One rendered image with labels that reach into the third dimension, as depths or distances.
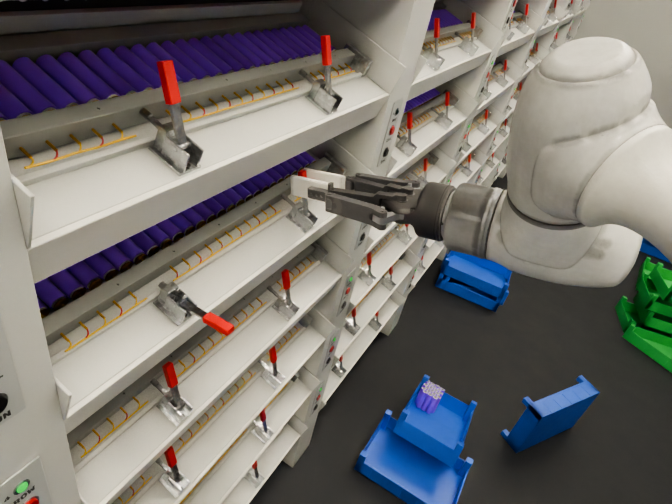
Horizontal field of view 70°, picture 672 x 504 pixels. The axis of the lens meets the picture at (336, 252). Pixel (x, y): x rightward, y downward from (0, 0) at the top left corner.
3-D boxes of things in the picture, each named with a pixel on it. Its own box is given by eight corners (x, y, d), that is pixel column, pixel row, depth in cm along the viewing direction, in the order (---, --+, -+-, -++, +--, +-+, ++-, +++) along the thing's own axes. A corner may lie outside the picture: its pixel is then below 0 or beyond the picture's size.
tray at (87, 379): (352, 211, 92) (377, 175, 86) (59, 440, 46) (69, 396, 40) (275, 146, 94) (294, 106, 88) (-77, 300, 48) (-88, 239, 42)
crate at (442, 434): (416, 391, 175) (424, 373, 173) (468, 421, 169) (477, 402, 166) (392, 431, 148) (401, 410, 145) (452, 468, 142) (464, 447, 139)
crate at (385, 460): (464, 473, 152) (473, 459, 147) (444, 528, 136) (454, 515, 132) (381, 422, 161) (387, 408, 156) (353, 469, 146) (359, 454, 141)
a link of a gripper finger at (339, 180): (343, 177, 70) (345, 175, 70) (302, 168, 73) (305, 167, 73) (342, 196, 71) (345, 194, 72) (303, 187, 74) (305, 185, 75)
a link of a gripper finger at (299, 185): (333, 202, 69) (331, 204, 69) (293, 193, 72) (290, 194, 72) (334, 183, 68) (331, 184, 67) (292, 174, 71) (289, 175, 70)
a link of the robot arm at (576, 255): (504, 220, 67) (512, 148, 57) (630, 248, 60) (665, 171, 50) (481, 282, 62) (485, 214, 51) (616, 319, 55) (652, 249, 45)
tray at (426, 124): (458, 129, 146) (488, 90, 137) (373, 195, 99) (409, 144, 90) (407, 88, 148) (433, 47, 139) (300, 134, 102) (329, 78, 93)
